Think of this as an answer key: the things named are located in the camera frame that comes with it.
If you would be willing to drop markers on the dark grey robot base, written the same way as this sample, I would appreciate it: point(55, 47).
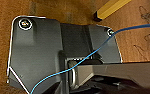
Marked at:
point(37, 56)

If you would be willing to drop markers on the round silver base bolt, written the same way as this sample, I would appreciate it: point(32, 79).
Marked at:
point(25, 24)
point(110, 32)

